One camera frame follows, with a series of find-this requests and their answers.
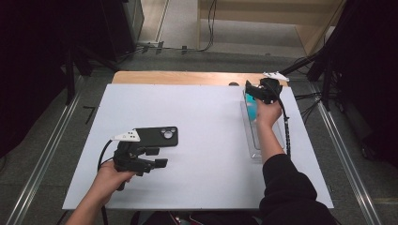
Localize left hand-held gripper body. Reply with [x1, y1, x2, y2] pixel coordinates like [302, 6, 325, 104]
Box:
[110, 129, 158, 192]

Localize dark cabinet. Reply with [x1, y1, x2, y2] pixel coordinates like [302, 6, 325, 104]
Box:
[102, 0, 145, 62]

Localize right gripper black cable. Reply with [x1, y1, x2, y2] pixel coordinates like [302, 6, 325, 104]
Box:
[272, 87, 292, 159]

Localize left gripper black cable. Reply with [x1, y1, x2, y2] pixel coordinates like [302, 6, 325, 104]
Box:
[97, 139, 115, 225]

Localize white table board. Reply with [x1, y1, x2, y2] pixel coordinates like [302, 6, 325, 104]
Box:
[61, 83, 334, 211]

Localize black metal stand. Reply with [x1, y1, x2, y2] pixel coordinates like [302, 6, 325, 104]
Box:
[279, 40, 334, 112]
[62, 43, 121, 106]

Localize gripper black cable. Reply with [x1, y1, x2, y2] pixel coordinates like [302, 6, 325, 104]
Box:
[272, 87, 292, 159]
[97, 139, 115, 225]

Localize wooden table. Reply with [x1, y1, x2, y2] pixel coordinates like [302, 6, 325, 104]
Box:
[111, 70, 289, 87]

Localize dark curtain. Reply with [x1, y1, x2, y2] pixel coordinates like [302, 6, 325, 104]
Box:
[0, 0, 126, 158]
[325, 0, 398, 168]

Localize hanging black cables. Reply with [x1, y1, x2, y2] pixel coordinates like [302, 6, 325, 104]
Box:
[181, 0, 219, 53]

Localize metal floor rail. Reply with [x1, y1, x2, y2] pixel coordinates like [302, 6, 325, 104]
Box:
[309, 82, 383, 225]
[5, 76, 84, 225]

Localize clear plastic bin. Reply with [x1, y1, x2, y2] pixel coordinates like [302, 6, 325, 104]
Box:
[239, 88, 286, 160]

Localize blue phone case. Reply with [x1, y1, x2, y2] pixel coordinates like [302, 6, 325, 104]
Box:
[245, 92, 259, 123]

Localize person's right hand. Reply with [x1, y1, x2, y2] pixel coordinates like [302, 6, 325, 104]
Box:
[254, 98, 283, 129]

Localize light wooden shelf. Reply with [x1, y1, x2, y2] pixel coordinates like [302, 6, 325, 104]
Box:
[196, 0, 346, 56]

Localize person's left hand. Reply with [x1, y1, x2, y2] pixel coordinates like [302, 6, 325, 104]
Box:
[93, 160, 138, 206]

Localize black phone case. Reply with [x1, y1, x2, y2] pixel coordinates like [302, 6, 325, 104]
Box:
[133, 126, 179, 148]

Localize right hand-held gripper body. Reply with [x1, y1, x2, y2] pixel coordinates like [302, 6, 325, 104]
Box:
[256, 71, 291, 105]

